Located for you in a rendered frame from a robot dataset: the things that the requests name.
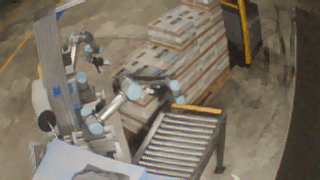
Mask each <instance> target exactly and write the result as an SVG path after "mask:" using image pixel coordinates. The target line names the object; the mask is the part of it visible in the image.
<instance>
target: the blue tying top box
mask: <svg viewBox="0 0 320 180"><path fill-rule="evenodd" d="M47 150H48V151H47V152H46V154H45V156H44V158H43V159H42V161H41V163H40V165H39V167H38V170H37V171H36V173H35V175H34V177H33V179H32V180H71V179H72V178H73V177H74V176H75V175H76V174H77V173H79V172H80V171H82V170H83V169H84V168H85V167H86V165H87V163H88V164H91V165H94V166H96V167H98V168H100V169H103V170H106V171H114V172H117V173H122V174H125V175H129V176H130V180H148V176H147V174H146V171H145V167H140V166H136V165H132V164H128V163H124V162H121V161H117V160H113V159H110V158H107V157H104V156H100V155H98V154H95V153H93V152H90V151H87V150H84V149H81V148H78V147H75V146H73V145H71V144H69V143H66V142H64V141H61V140H59V139H56V138H53V141H52V143H51V144H50V146H49V148H48V149H47Z"/></svg>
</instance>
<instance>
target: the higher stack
mask: <svg viewBox="0 0 320 180"><path fill-rule="evenodd" d="M182 2H187V3H191V4H194V5H197V6H200V7H204V8H207V9H209V8H211V7H213V6H215V5H216V4H218V3H219V2H220V0H182ZM189 7H192V6H189ZM192 8H194V9H195V8H196V7H192ZM196 9H197V10H201V11H205V12H208V13H209V15H210V21H211V25H213V24H214V23H216V22H217V21H218V20H220V19H221V18H222V17H223V14H222V7H221V5H219V6H217V7H216V8H214V9H213V10H212V11H211V12H209V11H206V10H203V9H200V8H196ZM209 10H210V9H209ZM225 31H226V30H225V28H224V20H222V21H221V22H220V23H218V24H217V25H216V26H215V27H213V28H212V34H213V37H214V42H215V41H217V39H219V37H221V36H222V35H223V34H224V33H225ZM214 46H215V51H216V52H215V53H216V59H217V58H218V57H219V56H220V55H221V54H222V53H223V52H224V51H226V49H227V38H226V36H224V38H222V40H221V39H220V41H219V42H218V43H217V44H216V45H214ZM228 55H229V51H226V53H225V54H224V55H223V57H221V59H220V60H218V61H217V63H216V66H217V72H218V75H220V74H221V72H222V71H223V70H224V69H225V67H227V65H228V64H229V59H228ZM229 77H230V67H229V68H228V69H227V70H226V71H224V72H223V74H222V75H221V76H220V77H219V78H218V81H219V88H220V87H222V85H223V84H224V82H226V81H227V79H228V78H229Z"/></svg>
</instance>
